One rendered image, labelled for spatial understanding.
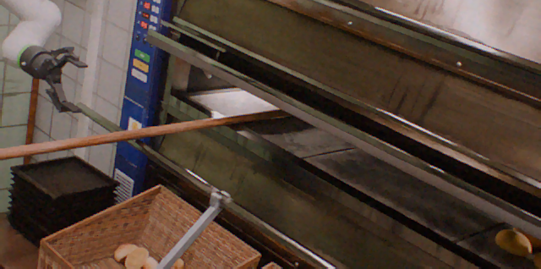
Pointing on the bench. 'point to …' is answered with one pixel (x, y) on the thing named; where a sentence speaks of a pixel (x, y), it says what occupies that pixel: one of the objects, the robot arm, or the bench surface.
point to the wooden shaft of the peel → (133, 134)
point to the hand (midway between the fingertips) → (79, 88)
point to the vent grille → (122, 187)
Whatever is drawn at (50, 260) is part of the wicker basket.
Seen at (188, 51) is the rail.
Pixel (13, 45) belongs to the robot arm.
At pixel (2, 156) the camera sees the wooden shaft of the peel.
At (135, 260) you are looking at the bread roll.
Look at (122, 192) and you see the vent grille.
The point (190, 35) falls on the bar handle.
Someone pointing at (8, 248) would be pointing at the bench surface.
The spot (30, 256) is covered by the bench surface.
